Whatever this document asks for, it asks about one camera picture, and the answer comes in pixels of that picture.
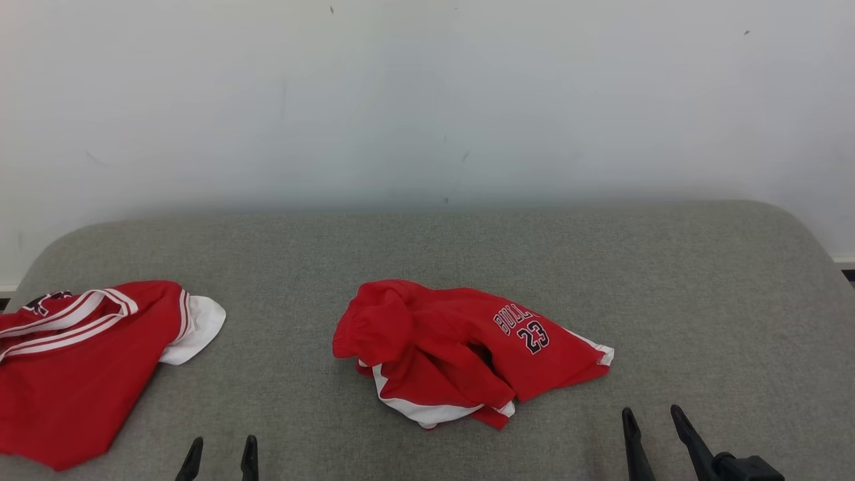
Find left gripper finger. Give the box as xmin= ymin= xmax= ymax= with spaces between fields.
xmin=240 ymin=435 xmax=259 ymax=481
xmin=175 ymin=437 xmax=204 ymax=481

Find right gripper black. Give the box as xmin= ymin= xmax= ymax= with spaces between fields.
xmin=621 ymin=404 xmax=786 ymax=481

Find red basketball jersey white trim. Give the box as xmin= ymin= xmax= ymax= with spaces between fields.
xmin=0 ymin=281 xmax=226 ymax=472

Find red Bulls 23 shorts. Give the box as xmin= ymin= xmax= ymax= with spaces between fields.
xmin=332 ymin=279 xmax=615 ymax=430

